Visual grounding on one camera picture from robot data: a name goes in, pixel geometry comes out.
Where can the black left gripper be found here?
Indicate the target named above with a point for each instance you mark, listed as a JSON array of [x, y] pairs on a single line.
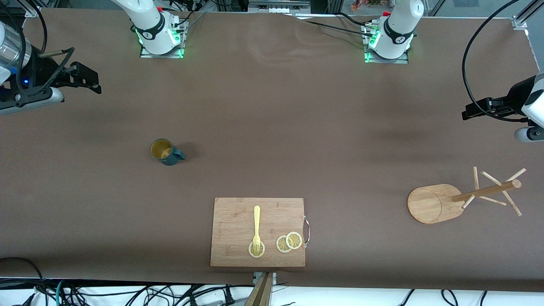
[[515, 96]]

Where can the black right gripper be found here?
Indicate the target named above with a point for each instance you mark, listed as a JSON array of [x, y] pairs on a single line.
[[43, 70]]

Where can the teal ribbed cup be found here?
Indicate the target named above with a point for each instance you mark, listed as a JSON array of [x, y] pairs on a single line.
[[169, 158]]

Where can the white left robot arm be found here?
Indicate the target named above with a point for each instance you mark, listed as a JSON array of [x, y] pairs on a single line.
[[397, 29]]

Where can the wooden cup rack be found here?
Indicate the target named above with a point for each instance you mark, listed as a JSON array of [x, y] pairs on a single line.
[[429, 204]]

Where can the brown table mat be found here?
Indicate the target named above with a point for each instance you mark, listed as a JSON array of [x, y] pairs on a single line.
[[272, 127]]

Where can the grey power strip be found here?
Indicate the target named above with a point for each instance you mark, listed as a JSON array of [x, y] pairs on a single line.
[[276, 7]]

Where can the bamboo cutting board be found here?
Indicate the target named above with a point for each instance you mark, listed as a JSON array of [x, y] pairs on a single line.
[[231, 229]]

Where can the yellow plastic fork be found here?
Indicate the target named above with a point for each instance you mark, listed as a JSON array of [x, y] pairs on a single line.
[[256, 221]]

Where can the black power plug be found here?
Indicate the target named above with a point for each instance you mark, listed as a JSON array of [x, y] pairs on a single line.
[[229, 297]]

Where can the brown angled bar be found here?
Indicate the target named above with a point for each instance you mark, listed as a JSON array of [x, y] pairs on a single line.
[[260, 295]]

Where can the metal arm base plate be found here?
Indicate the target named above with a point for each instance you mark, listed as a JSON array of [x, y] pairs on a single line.
[[146, 55], [391, 61]]

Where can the aluminium frame profile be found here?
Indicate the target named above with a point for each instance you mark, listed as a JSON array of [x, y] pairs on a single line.
[[519, 22], [34, 10]]

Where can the grey metal bracket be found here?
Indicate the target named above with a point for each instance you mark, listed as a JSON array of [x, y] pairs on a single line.
[[272, 276]]

